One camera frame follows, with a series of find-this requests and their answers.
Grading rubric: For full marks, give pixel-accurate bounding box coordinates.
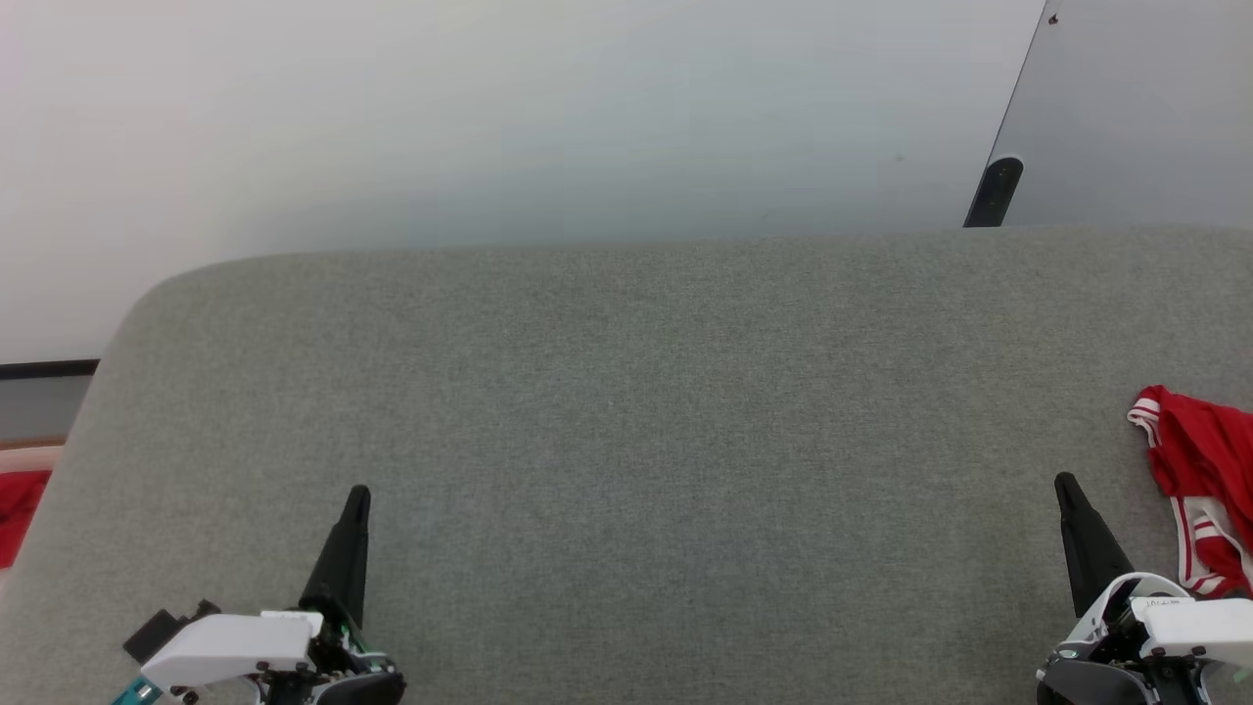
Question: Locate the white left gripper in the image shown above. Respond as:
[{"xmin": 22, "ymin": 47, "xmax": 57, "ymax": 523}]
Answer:
[{"xmin": 140, "ymin": 485, "xmax": 407, "ymax": 705}]

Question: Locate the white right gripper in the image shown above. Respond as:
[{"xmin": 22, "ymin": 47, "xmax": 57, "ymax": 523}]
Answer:
[{"xmin": 1036, "ymin": 472, "xmax": 1253, "ymax": 705}]

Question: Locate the red and white jersey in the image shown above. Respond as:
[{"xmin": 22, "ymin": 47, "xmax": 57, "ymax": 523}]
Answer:
[{"xmin": 1126, "ymin": 385, "xmax": 1253, "ymax": 600}]

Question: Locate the red cloth item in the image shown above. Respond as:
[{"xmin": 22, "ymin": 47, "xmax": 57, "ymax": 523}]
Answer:
[{"xmin": 0, "ymin": 470, "xmax": 52, "ymax": 569}]

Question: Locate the pale laundry basket rim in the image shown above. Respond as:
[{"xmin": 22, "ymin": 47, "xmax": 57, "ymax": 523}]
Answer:
[{"xmin": 0, "ymin": 443, "xmax": 66, "ymax": 476}]

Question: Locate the dark skirting strip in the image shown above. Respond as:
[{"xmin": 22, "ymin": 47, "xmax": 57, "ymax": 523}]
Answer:
[{"xmin": 0, "ymin": 358, "xmax": 101, "ymax": 381}]

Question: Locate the grey flat panel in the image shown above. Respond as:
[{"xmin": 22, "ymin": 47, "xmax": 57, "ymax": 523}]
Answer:
[{"xmin": 964, "ymin": 0, "xmax": 1253, "ymax": 231}]

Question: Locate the black oblong post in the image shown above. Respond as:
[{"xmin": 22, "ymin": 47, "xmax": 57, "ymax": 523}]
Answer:
[{"xmin": 963, "ymin": 155, "xmax": 1025, "ymax": 228}]

